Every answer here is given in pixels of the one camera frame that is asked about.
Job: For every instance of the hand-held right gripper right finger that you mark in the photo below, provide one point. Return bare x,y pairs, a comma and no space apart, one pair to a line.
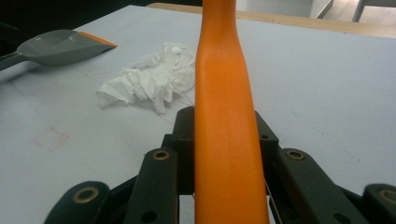
264,140

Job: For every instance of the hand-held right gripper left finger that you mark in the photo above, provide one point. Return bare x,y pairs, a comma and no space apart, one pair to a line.
183,146

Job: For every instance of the white tissue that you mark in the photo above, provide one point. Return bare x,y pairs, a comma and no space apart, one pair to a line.
149,81

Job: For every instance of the grey dustpan with orange edge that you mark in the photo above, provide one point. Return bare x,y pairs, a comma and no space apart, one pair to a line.
56,49

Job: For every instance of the white desk frame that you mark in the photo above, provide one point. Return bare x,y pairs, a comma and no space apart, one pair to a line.
358,11

